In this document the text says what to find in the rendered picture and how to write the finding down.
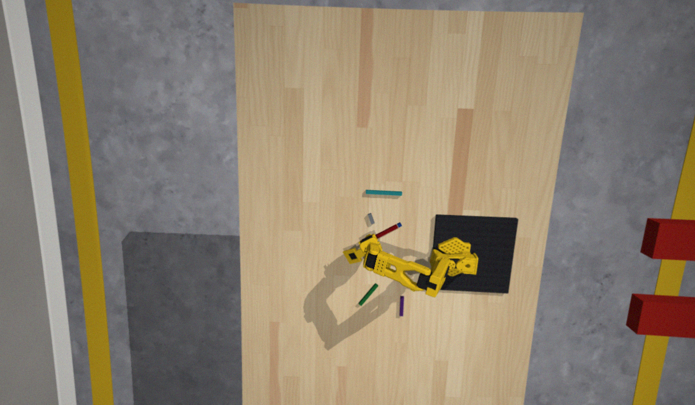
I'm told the dark red rod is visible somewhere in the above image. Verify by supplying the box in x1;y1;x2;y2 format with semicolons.
376;224;398;239

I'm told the dark green rod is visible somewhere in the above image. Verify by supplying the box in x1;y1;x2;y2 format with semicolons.
358;283;378;306

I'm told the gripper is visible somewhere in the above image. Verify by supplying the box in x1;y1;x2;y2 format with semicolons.
343;234;382;264

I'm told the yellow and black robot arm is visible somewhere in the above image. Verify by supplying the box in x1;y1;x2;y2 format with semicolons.
363;237;477;297

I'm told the turquoise rod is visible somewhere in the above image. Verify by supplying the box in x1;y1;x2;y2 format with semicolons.
366;190;402;196

